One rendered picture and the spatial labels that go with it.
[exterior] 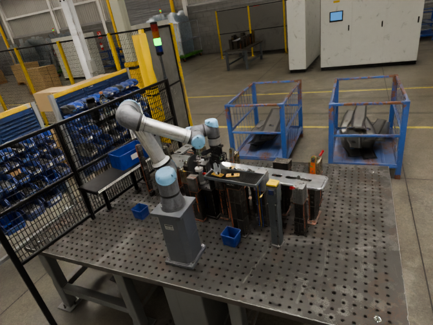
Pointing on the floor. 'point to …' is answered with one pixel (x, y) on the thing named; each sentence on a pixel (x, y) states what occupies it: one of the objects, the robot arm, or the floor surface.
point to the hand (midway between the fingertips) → (217, 171)
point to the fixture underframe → (132, 305)
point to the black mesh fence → (60, 187)
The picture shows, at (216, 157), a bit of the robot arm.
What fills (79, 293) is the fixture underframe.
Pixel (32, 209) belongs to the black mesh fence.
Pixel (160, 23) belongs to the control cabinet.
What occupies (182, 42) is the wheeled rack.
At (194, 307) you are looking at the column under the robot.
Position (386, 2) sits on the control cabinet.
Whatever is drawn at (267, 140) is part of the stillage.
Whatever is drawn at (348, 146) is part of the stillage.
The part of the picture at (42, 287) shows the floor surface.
